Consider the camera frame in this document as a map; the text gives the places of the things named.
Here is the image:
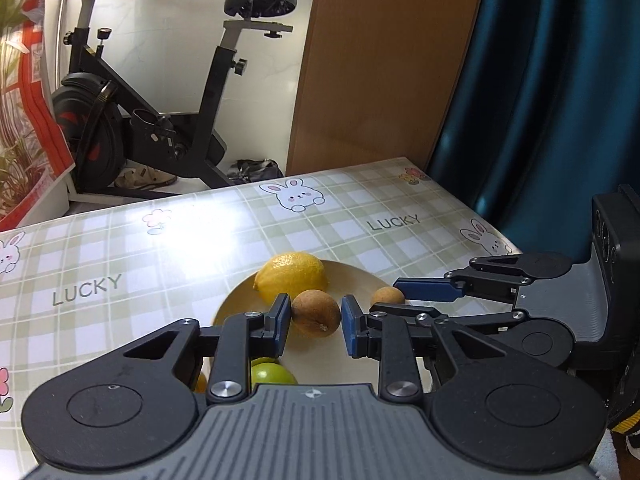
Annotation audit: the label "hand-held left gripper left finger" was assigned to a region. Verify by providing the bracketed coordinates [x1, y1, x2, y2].
[122, 292, 293, 403]

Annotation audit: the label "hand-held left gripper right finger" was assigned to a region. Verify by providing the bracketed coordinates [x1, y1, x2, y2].
[340, 294, 506, 403]

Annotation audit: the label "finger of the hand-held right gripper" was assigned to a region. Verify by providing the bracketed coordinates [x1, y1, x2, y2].
[393, 255, 531, 306]
[370, 302, 531, 356]

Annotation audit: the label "brown kiwi fruit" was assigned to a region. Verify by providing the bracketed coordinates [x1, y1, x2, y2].
[291, 290, 342, 337]

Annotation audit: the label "brown longan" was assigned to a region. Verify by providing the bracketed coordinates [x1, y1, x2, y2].
[370, 286, 406, 306]

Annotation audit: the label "beige round plate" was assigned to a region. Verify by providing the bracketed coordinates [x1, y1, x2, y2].
[212, 258, 438, 391]

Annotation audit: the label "yellow lemon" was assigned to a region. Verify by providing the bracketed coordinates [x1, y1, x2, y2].
[252, 251, 329, 305]

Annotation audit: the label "green checkered tablecloth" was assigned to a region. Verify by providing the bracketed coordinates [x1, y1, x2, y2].
[0, 156, 523, 461]

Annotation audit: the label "dark bag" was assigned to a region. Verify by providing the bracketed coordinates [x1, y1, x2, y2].
[227, 158, 285, 182]

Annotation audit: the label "beige sandals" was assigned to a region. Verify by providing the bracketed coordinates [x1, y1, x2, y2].
[114, 166, 178, 191]

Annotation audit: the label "teal curtain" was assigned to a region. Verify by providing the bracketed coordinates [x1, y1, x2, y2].
[427, 0, 640, 261]

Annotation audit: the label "wooden cabinet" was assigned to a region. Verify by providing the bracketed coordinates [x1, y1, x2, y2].
[286, 0, 490, 176]

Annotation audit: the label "black exercise bike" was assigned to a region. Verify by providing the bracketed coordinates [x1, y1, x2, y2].
[50, 0, 298, 192]

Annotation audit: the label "yellow black strap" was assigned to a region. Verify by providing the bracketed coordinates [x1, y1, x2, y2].
[607, 402, 640, 436]

